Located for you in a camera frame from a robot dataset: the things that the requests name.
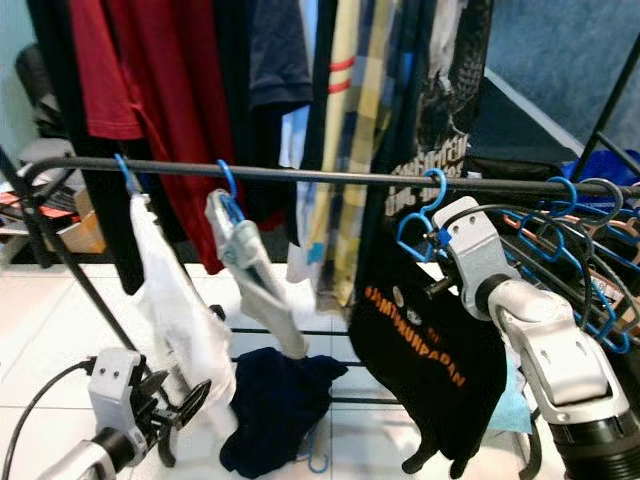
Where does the black t-shirt orange print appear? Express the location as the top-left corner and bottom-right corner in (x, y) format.
(345, 215), (526, 479)

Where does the white printed t-shirt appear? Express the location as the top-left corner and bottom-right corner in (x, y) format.
(128, 193), (241, 441)

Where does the dark navy garment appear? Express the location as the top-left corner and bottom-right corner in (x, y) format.
(218, 347), (351, 479)

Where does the grey garment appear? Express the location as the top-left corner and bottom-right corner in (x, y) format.
(205, 190), (311, 361)

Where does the teal cloth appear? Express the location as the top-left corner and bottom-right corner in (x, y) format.
(498, 375), (548, 436)

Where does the black metal clothes rack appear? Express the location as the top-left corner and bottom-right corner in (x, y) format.
(0, 45), (640, 480)

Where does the yellow plaid shirt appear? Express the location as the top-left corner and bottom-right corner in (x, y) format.
(305, 0), (406, 311)

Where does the black t-shirt white print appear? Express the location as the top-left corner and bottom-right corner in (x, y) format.
(370, 0), (496, 216)

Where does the light blue white shirt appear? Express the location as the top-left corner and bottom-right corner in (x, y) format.
(278, 0), (321, 171)

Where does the blue bag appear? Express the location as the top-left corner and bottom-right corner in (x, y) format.
(558, 148), (640, 186)

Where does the navy t-shirt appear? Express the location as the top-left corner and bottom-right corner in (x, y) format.
(220, 0), (313, 231)

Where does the long black hanging garment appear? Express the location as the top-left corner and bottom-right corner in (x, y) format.
(25, 0), (146, 296)

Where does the red shirt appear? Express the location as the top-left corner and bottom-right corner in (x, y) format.
(68, 0), (226, 276)

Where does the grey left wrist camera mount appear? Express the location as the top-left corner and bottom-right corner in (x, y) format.
(87, 350), (153, 443)

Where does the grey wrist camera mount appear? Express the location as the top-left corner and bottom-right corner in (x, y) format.
(87, 350), (153, 443)
(433, 196), (513, 301)

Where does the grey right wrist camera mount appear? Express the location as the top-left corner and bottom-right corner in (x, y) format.
(433, 196), (513, 301)

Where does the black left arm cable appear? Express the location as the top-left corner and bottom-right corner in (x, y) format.
(3, 360), (96, 480)

